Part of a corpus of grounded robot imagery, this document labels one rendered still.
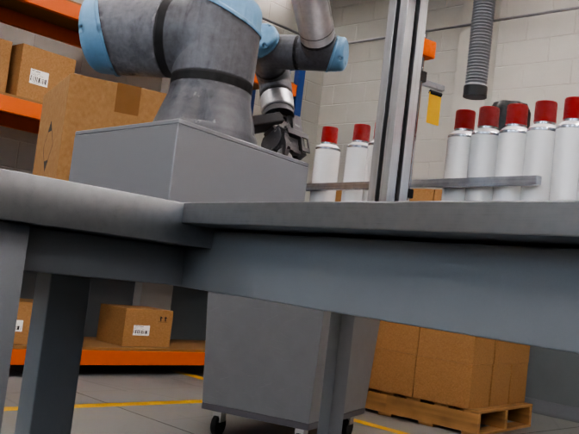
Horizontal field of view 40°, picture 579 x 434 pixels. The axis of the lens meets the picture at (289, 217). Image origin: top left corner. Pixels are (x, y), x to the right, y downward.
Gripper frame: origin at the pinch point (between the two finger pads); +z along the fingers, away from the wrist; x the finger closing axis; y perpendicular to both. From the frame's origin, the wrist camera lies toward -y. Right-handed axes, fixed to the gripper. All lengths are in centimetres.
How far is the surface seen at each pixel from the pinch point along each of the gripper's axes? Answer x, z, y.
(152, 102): 6.4, -15.2, -26.4
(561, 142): -61, 26, 3
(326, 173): -11.6, 2.7, 3.4
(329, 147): -14.0, -1.9, 2.7
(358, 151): -20.9, 3.1, 3.6
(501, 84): 153, -304, 369
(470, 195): -44, 26, 3
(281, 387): 156, -23, 123
